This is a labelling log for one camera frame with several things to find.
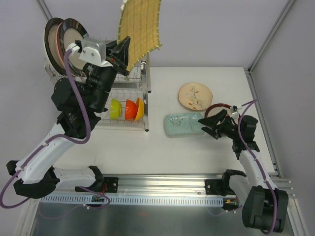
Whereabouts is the white slotted cable duct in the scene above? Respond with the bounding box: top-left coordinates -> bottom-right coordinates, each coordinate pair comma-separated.
41,194 -> 224,207

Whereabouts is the cream plate dark patterned rim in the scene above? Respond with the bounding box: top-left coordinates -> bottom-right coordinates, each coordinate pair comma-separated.
60,18 -> 89,75

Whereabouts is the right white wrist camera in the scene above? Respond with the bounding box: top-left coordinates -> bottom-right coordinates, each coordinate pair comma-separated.
230,105 -> 242,119

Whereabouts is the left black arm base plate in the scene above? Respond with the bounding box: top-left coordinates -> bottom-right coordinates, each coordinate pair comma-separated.
75,177 -> 119,193

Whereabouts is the yellow woven bamboo mat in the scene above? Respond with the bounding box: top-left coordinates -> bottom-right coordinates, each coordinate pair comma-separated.
117,0 -> 162,72

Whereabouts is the beige oval floral plate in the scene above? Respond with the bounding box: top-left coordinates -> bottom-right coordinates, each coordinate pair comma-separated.
178,83 -> 213,111

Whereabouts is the red orange bowl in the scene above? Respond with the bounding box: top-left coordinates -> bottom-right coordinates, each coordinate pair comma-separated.
125,99 -> 138,120

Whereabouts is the aluminium mounting rail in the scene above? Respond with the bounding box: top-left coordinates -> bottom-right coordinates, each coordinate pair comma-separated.
39,173 -> 296,200

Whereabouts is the cream plate with metallic rim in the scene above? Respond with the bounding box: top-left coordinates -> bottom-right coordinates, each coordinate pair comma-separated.
44,18 -> 66,76

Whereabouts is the teal square plate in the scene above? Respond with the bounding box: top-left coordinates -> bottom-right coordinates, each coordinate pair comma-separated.
163,112 -> 204,138

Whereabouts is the lime green bowl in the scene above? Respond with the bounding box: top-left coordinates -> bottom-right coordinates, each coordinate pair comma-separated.
110,99 -> 123,119

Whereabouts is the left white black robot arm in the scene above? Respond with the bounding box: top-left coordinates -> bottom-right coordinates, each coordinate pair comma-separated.
6,37 -> 131,199

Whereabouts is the steel two-tier dish rack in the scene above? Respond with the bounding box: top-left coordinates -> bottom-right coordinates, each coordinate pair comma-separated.
51,53 -> 149,137

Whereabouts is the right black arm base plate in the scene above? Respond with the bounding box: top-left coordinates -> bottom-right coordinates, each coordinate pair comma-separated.
204,179 -> 223,196

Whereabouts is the yellow orange bowl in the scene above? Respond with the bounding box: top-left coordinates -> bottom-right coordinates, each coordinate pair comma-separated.
134,97 -> 144,121

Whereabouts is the cream plate with red rim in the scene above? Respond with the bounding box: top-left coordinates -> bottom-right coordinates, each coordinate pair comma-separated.
204,103 -> 232,118

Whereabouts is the pink and cream floral plate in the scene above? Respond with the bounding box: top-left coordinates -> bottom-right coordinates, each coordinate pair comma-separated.
55,19 -> 66,75

